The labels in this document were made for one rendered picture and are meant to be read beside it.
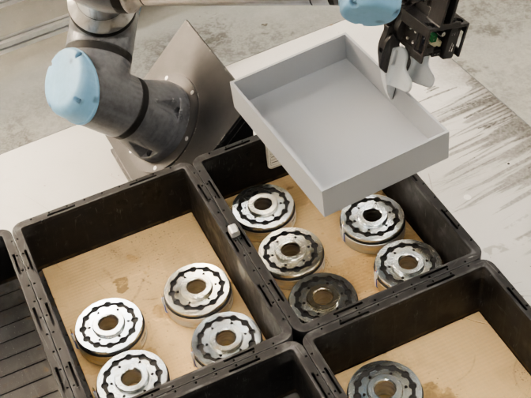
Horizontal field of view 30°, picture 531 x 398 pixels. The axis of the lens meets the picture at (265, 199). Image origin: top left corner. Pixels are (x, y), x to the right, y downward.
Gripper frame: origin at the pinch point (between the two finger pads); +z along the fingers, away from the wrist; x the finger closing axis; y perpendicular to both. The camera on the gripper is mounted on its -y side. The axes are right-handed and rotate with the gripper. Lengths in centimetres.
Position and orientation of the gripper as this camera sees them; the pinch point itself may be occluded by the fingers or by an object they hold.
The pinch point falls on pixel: (393, 87)
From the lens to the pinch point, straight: 146.0
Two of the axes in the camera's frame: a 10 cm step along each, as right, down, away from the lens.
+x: 8.4, -2.1, 5.0
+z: -1.6, 7.8, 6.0
